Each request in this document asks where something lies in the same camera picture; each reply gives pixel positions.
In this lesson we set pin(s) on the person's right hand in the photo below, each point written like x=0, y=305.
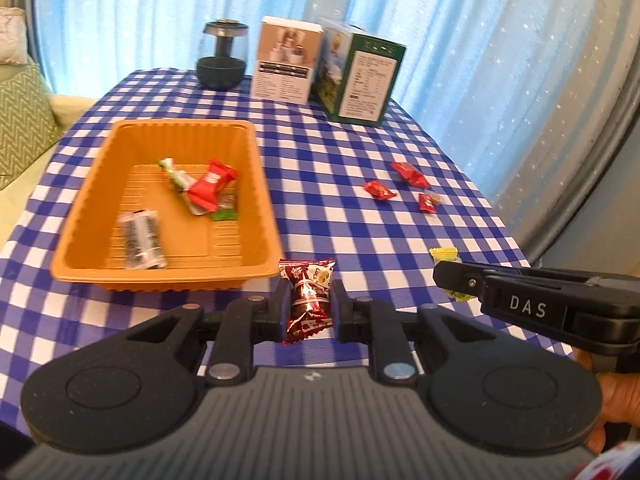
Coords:
x=620, y=400

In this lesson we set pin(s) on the pale yellow sofa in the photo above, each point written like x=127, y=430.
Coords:
x=70, y=110

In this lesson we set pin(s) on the white patterned pillow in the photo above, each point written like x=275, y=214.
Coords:
x=10, y=35

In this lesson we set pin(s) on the blue checked tablecloth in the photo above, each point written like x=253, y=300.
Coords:
x=350, y=240

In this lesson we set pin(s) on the blue starred sheer curtain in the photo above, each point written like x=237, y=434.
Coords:
x=125, y=15

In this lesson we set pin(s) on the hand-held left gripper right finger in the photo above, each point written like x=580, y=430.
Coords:
x=341, y=310

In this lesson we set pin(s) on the glass jar with dark base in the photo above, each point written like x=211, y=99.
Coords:
x=222, y=70

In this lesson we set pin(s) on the red and white printed clothing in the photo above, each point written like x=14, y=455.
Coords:
x=612, y=467

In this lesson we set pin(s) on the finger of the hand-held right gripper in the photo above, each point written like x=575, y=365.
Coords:
x=455, y=277
x=540, y=272

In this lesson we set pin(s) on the green candy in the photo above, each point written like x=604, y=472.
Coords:
x=226, y=212

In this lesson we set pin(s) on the dark red snack packet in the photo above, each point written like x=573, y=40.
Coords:
x=307, y=300

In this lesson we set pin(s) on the white cardboard box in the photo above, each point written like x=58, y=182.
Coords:
x=285, y=70

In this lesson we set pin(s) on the clear packet of dark snack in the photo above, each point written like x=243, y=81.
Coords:
x=142, y=240

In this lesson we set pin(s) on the green cardboard box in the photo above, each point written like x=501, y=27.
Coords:
x=365, y=85

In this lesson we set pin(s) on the green chevron pillow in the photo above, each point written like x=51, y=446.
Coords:
x=22, y=125

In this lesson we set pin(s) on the red candy packet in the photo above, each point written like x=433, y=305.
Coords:
x=407, y=172
x=379, y=190

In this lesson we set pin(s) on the small red candy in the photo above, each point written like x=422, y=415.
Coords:
x=429, y=201

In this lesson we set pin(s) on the yellow candy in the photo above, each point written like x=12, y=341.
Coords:
x=444, y=254

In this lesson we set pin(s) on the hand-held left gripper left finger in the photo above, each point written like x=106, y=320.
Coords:
x=280, y=310

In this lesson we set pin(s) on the red snack packet white print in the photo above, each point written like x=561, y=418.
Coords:
x=212, y=185

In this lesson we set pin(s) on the white and green snack packet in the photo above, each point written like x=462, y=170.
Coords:
x=175, y=176

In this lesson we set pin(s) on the orange plastic tray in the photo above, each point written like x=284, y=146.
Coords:
x=230, y=245

